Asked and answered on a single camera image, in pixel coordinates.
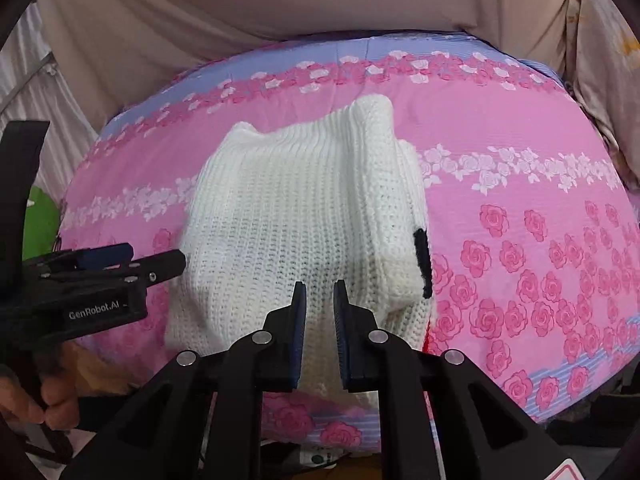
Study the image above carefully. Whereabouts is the white red black knit sweater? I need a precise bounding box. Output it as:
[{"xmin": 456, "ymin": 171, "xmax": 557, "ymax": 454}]
[{"xmin": 165, "ymin": 94, "xmax": 431, "ymax": 403}]

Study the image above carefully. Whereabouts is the person's left hand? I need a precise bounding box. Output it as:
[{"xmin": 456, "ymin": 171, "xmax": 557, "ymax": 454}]
[{"xmin": 0, "ymin": 341, "xmax": 84, "ymax": 430}]

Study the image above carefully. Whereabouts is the green plush pillow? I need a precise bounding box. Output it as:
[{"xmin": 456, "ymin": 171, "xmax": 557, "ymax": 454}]
[{"xmin": 23, "ymin": 186, "xmax": 60, "ymax": 260}]

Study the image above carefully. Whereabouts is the floral cream pillow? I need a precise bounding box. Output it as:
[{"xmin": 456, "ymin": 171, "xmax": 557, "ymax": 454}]
[{"xmin": 565, "ymin": 0, "xmax": 639, "ymax": 193}]

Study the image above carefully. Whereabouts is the white power strip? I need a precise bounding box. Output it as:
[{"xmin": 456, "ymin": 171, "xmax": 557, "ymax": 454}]
[{"xmin": 296, "ymin": 446, "xmax": 350, "ymax": 469}]

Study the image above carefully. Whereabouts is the white satin curtain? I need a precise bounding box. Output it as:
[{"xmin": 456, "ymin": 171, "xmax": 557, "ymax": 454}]
[{"xmin": 1, "ymin": 2, "xmax": 98, "ymax": 203}]

